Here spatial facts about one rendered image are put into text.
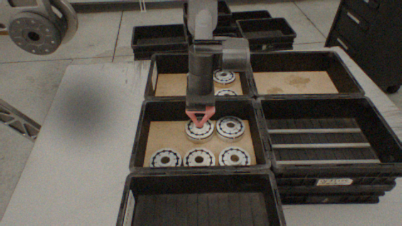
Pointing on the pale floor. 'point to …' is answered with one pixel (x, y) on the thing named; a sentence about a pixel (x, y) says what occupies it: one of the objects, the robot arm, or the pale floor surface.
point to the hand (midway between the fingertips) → (199, 115)
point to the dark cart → (371, 38)
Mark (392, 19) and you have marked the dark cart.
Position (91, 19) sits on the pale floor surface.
